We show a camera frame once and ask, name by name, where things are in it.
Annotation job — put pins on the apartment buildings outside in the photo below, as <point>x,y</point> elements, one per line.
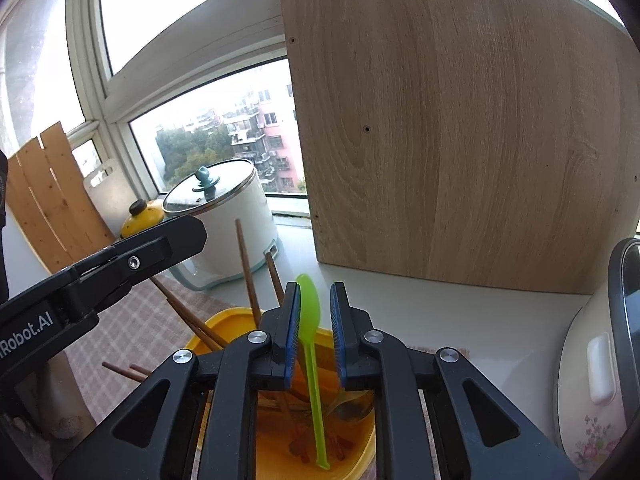
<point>250,125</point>

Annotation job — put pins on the floral white rice cooker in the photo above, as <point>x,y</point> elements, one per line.
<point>585,410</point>

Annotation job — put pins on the black pot with yellow lid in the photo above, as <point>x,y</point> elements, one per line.
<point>142,217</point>

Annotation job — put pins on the green plastic spoon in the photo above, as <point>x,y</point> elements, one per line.
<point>307,305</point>

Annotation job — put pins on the light wood panel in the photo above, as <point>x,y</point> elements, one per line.
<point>450,135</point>

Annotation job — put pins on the white window frame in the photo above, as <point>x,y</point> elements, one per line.
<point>200,60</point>

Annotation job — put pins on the yellow plastic container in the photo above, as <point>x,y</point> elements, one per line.
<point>280,450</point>

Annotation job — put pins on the plaid table cloth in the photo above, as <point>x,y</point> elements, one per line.
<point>130,310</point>

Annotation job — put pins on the white cutting board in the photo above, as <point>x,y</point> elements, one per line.
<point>107,195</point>

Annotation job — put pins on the wooden slat board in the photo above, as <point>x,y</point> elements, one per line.
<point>50,200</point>

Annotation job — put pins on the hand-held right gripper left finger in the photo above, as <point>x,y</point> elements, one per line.
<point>292,340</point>

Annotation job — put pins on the person's left hand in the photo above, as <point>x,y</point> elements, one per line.
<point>67,400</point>

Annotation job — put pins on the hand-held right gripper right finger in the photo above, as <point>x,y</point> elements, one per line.
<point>341,340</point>

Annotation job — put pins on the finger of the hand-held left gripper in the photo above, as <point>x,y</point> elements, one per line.
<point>150,247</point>

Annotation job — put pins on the metal spoon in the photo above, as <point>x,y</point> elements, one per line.
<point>352,407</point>

